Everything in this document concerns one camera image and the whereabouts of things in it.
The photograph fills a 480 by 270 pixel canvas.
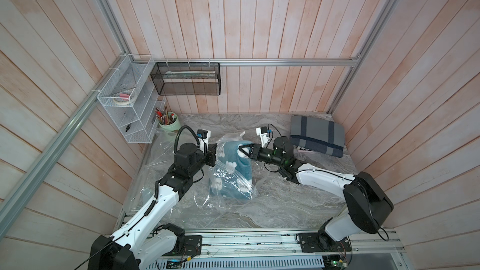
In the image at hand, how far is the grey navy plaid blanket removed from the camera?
97cm

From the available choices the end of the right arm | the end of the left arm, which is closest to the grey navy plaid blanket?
the end of the right arm

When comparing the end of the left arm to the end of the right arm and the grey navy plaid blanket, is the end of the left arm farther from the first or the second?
the grey navy plaid blanket

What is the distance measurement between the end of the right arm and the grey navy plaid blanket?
0.30 meters

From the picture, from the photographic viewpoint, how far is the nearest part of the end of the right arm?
64 cm
